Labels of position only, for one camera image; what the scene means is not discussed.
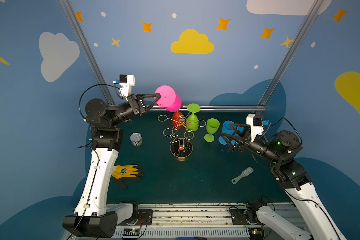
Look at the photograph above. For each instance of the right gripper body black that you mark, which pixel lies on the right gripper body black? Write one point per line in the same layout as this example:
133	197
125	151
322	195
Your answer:
245	142

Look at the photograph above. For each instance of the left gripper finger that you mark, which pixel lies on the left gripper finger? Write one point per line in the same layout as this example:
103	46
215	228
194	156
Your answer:
148	96
146	107

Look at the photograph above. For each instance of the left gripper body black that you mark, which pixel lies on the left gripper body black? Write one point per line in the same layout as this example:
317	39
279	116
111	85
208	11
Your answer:
134	103

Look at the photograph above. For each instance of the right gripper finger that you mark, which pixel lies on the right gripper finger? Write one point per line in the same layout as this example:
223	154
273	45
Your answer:
247	127
233	141

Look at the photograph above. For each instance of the pink wine glass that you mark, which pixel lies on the pink wine glass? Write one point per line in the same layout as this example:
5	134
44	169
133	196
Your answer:
169	99

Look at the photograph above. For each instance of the blue wine glass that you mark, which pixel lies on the blue wine glass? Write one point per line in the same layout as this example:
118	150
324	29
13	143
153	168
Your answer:
239	130
226	129

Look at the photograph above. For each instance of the green wine glass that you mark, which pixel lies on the green wine glass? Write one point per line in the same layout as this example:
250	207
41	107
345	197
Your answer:
212	127
192	119

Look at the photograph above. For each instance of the red wine glass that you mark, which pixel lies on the red wine glass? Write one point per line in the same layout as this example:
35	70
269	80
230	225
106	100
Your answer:
178	120

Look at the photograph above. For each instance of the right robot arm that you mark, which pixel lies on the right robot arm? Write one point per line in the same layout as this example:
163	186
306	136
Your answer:
294	180

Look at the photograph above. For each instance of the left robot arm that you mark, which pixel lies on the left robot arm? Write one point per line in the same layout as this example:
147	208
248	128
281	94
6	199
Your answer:
91	217

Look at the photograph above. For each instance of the silver tin can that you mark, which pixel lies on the silver tin can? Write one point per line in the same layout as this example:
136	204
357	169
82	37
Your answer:
136	139

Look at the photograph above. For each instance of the yellow black work glove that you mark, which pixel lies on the yellow black work glove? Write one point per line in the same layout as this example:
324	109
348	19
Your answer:
120	174

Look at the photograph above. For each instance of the right circuit board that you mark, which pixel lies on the right circuit board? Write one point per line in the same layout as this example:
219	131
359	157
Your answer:
256	234

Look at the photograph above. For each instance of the circuit board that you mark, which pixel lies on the circuit board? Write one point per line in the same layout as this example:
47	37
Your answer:
131	233
256	234

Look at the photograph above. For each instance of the left circuit board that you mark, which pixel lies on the left circuit board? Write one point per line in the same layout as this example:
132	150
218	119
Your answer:
131	233

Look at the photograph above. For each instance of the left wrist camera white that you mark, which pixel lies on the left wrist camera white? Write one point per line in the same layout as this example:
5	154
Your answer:
124	85

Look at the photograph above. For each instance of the back aluminium frame bar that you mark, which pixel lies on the back aluminium frame bar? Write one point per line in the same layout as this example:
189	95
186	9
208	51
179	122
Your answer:
217	108

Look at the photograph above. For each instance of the gold wire wine glass rack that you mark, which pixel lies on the gold wire wine glass rack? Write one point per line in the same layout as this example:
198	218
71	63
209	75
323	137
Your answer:
181	146

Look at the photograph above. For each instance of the left aluminium frame post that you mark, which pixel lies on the left aluminium frame post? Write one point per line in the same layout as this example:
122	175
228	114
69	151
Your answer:
75	24

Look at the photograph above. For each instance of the aluminium frame post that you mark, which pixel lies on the aluminium frame post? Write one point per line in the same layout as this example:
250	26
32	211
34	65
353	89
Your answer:
306	25
75	24

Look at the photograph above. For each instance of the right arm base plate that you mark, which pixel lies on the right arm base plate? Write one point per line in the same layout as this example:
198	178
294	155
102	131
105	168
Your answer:
243	217

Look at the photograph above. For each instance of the aluminium mounting rail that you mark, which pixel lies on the aluminium mounting rail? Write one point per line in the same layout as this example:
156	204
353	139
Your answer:
201	222

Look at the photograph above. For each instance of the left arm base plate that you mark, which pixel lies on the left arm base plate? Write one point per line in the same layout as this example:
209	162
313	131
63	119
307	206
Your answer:
141	217

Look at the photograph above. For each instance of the right aluminium frame post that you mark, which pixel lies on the right aluminium frame post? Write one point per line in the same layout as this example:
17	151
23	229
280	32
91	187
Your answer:
306	25

